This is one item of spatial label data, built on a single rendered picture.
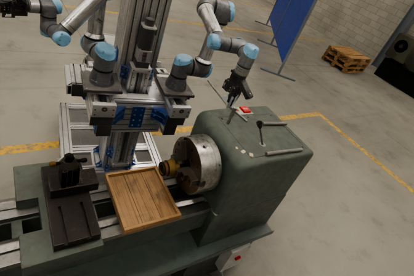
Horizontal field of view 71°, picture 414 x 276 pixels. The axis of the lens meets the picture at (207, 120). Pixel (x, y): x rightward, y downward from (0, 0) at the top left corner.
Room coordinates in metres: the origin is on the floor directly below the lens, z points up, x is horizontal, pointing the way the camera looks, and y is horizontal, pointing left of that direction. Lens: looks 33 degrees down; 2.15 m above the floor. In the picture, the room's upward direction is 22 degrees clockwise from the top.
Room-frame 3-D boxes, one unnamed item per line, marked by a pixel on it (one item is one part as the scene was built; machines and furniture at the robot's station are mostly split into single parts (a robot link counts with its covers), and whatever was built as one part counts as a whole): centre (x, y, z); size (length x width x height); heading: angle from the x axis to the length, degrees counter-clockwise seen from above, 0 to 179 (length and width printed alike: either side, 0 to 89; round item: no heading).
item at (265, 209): (1.49, -0.30, 0.43); 0.60 x 0.48 x 0.86; 132
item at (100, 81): (1.51, 0.70, 1.21); 0.15 x 0.15 x 0.10
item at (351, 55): (8.92, -3.12, 0.22); 1.25 x 0.86 x 0.44; 137
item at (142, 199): (1.04, 0.17, 0.89); 0.36 x 0.30 x 0.04; 42
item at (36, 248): (0.79, 0.50, 0.90); 0.53 x 0.30 x 0.06; 42
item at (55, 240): (0.81, 0.45, 0.95); 0.43 x 0.18 x 0.04; 42
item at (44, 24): (1.35, 0.94, 1.46); 0.11 x 0.08 x 0.11; 57
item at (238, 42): (1.50, -0.01, 1.68); 0.11 x 0.11 x 0.08; 29
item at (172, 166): (1.11, 0.09, 1.08); 0.09 x 0.09 x 0.09; 42
